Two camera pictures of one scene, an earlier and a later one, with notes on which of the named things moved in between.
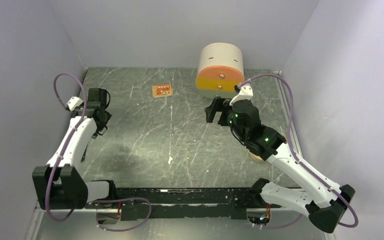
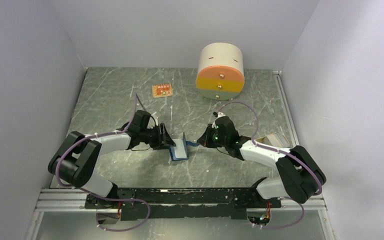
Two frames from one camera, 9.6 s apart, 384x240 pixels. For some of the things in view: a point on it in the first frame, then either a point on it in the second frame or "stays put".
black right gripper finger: x=218 y=105 -> x=207 y=139
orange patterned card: x=161 y=90 stays put
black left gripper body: x=103 y=124 -> x=151 y=135
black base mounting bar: x=141 y=204 stays put
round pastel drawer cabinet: x=220 y=68 stays put
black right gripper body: x=242 y=136 -> x=219 y=140
